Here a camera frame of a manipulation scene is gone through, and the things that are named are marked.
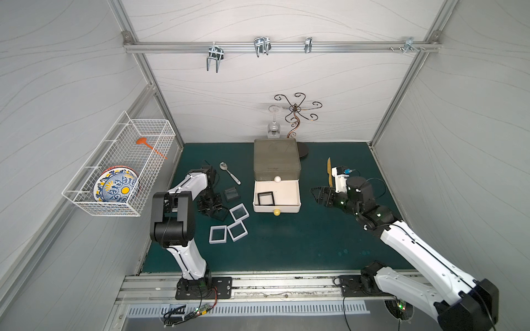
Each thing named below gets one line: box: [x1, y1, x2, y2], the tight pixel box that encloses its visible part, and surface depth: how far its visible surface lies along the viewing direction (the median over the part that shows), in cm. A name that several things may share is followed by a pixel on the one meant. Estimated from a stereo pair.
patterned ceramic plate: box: [93, 165, 140, 203], surface depth 62 cm
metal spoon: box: [219, 161, 242, 186], surface depth 112 cm
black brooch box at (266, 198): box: [257, 191, 276, 207], surface depth 90 cm
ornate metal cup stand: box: [273, 92, 323, 138], surface depth 95 cm
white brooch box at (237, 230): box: [226, 219, 248, 243], surface depth 88 cm
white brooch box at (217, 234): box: [209, 225, 228, 245], surface depth 87 cm
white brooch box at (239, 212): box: [229, 202, 250, 223], surface depth 94 cm
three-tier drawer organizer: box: [252, 137, 302, 217], surface depth 88 cm
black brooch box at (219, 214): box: [209, 206, 229, 222], surface depth 92 cm
